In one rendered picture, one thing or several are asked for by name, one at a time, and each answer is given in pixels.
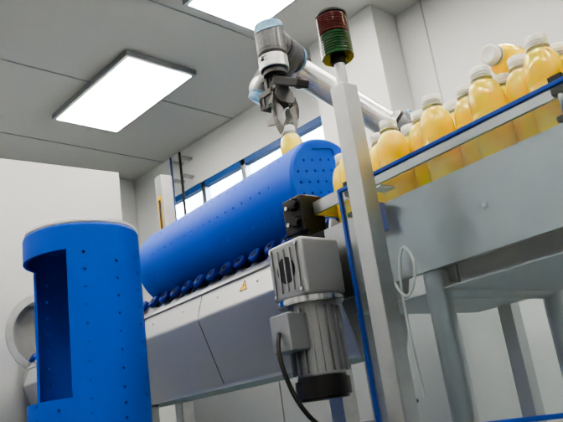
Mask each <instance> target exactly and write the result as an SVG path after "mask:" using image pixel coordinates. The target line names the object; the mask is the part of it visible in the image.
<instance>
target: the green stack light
mask: <svg viewBox="0 0 563 422"><path fill-rule="evenodd" d="M318 42H319V48H320V53H321V58H322V62H323V64H324V65H326V66H328V67H332V64H331V59H332V58H333V57H336V56H339V55H342V56H344V57H345V58H346V61H347V64H348V63H349V62H351V61H352V60H353V58H354V49H353V45H352V40H351V36H350V32H349V31H348V30H345V29H342V28H335V29H331V30H328V31H326V32H325V33H323V34H322V35H321V36H320V37H319V39H318Z"/></svg>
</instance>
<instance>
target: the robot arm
mask: <svg viewBox="0 0 563 422"><path fill-rule="evenodd" d="M254 32H255V33H254V36H255V39H256V50H257V56H258V62H259V67H260V68H259V69H258V70H257V72H256V74H255V76H254V78H253V79H252V81H251V83H250V86H249V92H250V94H249V99H250V100H252V101H253V102H255V103H256V104H257V105H259V106H260V108H261V111H264V112H268V113H271V117H270V118H269V120H268V121H267V125H268V126H276V128H277V130H278V131H279V133H280V134H282V133H283V129H284V126H285V125H289V124H291V125H294V126H295V131H296V132H297V126H298V119H299V107H298V103H297V101H296V97H294V94H293V92H292V91H291V89H290V88H289V87H295V88H296V89H298V90H300V89H303V90H305V91H306V92H307V93H309V94H311V95H313V96H315V97H316V98H318V99H319V100H321V101H323V102H324V103H326V104H327V105H329V106H331V107H332V108H333V101H332V96H331V89H332V88H333V87H334V86H336V85H337V81H336V77H335V76H334V75H331V74H330V73H329V72H327V71H326V70H324V69H322V68H320V67H318V66H317V65H315V64H314V63H312V62H310V61H309V60H307V51H306V50H305V49H304V48H303V46H302V45H301V44H300V43H298V42H297V41H296V40H295V39H293V38H292V37H291V36H289V35H288V34H287V33H285V32H284V30H283V24H282V21H281V20H279V19H276V18H268V19H264V20H262V21H260V22H259V23H257V24H256V26H255V27H254ZM358 93H359V102H360V106H361V111H362V115H363V120H364V127H366V128H367V129H369V130H371V131H372V132H374V133H376V132H380V127H379V122H380V121H382V120H384V119H387V118H394V119H396V122H397V127H398V128H399V131H400V129H401V127H402V126H404V125H406V124H411V123H412V121H411V112H413V111H411V110H407V111H405V112H403V111H391V110H390V109H388V108H386V107H385V106H383V105H381V104H380V103H379V102H377V101H375V100H373V99H371V98H370V97H368V96H367V95H365V94H363V93H362V92H360V91H358ZM288 106H289V109H286V108H287V107H288ZM284 109H286V111H285V115H286V120H285V121H284V123H283V117H282V113H283V111H284ZM400 132H401V131H400Z"/></svg>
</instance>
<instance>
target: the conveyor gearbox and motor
mask: <svg viewBox="0 0 563 422"><path fill-rule="evenodd" d="M268 255H269V261H270V267H271V278H272V284H273V290H274V297H275V302H276V304H278V305H277V308H278V310H279V311H282V312H285V313H283V314H281V315H278V316H274V317H271V318H270V324H271V336H272V343H273V349H274V354H276V355H277V358H278V362H279V365H280V368H281V372H282V375H283V377H284V379H285V381H286V384H287V387H288V388H289V391H290V393H291V395H292V397H293V398H294V400H295V402H296V403H297V405H298V407H299V408H300V410H301V411H302V412H303V413H304V414H305V415H306V416H307V418H308V419H309V420H310V421H311V422H318V421H317V420H316V419H315V418H313V417H312V416H311V415H310V413H309V412H308V411H307V410H306V408H305V407H304V406H303V404H302V403H308V402H315V401H321V400H327V399H337V398H342V397H348V396H350V393H352V392H353V390H352V384H351V379H350V375H347V373H346V370H348V369H350V367H349V358H348V353H347V348H346V342H345V336H344V331H343V322H342V317H341V311H340V306H339V305H338V304H340V303H342V302H343V301H344V296H343V293H344V292H345V289H344V283H343V274H342V266H341V262H340V259H339V253H338V244H337V240H336V239H330V238H318V237H307V236H298V237H296V238H295V239H291V240H289V241H287V242H286V243H283V244H280V245H278V246H277V247H275V248H272V249H270V250H269V252H268ZM282 354H290V356H291V362H292V374H293V377H295V378H297V379H298V383H295V385H296V391H297V393H296V392H295V390H294V388H293V387H292V384H291V382H290V379H289V377H288V375H287V371H286V369H285V366H284V362H283V360H282ZM300 400H301V401H300Z"/></svg>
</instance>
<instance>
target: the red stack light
mask: <svg viewBox="0 0 563 422"><path fill-rule="evenodd" d="M315 24H316V29H317V34H318V39H319V37H320V36H321V35H322V34H323V33H325V32H326V31H328V30H331V29H335V28H342V29H345V30H348V31H349V23H348V19H347V15H346V14H345V13H343V12H340V11H330V12H326V13H323V14H321V15H320V16H319V17H318V18H317V19H316V22H315ZM349 32H350V31H349Z"/></svg>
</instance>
